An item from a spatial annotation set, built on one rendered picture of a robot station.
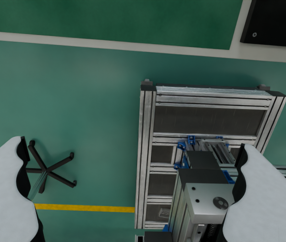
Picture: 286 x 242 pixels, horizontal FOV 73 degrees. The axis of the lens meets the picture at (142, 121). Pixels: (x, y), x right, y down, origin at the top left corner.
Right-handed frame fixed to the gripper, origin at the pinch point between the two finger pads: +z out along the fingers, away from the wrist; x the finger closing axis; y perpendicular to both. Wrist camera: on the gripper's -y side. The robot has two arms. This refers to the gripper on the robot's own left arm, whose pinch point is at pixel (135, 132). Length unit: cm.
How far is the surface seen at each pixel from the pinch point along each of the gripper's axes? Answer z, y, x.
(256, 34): 38.2, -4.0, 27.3
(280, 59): 40, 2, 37
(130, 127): 115, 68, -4
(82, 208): 115, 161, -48
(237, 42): 40.4, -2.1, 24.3
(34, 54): 115, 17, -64
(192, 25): 40.2, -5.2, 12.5
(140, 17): 40.2, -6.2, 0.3
